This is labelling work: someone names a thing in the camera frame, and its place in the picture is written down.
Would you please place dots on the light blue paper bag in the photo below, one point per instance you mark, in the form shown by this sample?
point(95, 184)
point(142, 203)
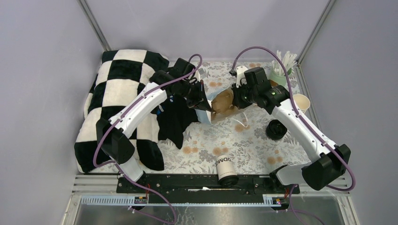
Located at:
point(212, 118)

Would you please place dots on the black plastic cup lid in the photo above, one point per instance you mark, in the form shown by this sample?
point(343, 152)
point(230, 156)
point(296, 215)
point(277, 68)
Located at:
point(228, 181)

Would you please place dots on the brown cardboard cup carrier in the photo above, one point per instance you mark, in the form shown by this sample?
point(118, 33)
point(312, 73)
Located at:
point(222, 103)

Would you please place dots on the black t-shirt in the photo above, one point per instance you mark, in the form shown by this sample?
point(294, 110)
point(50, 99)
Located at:
point(174, 117)

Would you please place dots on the floral patterned table mat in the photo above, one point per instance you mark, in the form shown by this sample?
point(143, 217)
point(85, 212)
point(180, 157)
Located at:
point(241, 137)

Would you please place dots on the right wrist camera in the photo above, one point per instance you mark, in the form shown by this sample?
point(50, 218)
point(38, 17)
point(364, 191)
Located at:
point(239, 73)

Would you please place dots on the black white checkered blanket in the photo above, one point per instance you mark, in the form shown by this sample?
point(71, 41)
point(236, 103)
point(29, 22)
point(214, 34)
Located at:
point(123, 74)

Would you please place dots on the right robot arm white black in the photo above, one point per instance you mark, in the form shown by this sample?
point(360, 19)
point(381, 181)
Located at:
point(328, 161)

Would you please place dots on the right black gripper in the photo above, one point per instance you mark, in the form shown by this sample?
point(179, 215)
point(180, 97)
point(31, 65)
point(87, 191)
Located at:
point(236, 100)

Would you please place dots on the white wrapped straws bundle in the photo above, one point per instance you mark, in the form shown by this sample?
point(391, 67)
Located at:
point(288, 61)

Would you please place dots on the green straw holder cup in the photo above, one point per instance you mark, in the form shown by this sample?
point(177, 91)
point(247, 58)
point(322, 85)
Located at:
point(277, 77)

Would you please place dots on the white paper coffee cup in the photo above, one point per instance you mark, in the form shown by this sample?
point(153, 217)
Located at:
point(225, 167)

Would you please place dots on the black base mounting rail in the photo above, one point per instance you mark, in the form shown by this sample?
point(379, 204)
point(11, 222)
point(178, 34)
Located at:
point(205, 188)

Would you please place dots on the stack of white paper cups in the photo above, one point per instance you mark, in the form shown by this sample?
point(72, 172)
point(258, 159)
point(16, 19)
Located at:
point(303, 103)

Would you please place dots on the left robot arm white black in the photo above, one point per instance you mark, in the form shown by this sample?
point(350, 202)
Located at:
point(113, 134)

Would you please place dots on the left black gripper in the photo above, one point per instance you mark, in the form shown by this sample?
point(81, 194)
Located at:
point(194, 103)

